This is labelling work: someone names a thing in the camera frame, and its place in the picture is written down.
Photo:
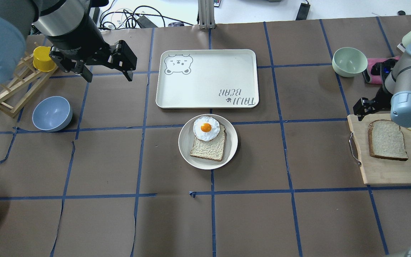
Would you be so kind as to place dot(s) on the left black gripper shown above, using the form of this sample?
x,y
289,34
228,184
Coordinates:
x,y
78,38

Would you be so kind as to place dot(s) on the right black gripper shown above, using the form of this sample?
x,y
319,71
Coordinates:
x,y
369,105

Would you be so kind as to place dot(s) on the bread slice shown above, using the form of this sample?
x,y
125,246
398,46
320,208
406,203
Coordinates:
x,y
210,150
386,141

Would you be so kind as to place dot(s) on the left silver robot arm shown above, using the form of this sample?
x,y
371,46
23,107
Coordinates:
x,y
50,17

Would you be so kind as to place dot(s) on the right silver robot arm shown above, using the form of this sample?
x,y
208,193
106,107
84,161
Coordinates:
x,y
394,94

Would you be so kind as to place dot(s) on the cream round plate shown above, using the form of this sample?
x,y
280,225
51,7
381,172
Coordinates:
x,y
186,139

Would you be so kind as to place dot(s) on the bread slice on plate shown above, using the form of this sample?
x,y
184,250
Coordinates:
x,y
210,150

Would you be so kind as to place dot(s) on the pink cloth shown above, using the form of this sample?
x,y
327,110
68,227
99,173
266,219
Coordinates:
x,y
378,69

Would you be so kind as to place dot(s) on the green bowl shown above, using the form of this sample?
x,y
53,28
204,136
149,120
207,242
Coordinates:
x,y
349,62

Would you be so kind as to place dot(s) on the yellow cup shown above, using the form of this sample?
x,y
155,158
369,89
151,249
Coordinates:
x,y
42,60

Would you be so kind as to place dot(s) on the blue bowl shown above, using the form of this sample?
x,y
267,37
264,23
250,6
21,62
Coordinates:
x,y
52,114

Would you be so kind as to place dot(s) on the cream bear tray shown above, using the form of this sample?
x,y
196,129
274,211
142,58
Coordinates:
x,y
208,79

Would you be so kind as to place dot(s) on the wooden rack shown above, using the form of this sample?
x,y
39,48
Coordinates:
x,y
24,76

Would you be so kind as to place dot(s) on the black power adapter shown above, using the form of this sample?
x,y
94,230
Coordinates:
x,y
303,11

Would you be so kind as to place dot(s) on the fried egg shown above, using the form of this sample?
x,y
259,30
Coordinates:
x,y
206,128

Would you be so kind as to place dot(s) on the aluminium frame post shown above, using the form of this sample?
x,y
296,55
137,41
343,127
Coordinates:
x,y
206,14

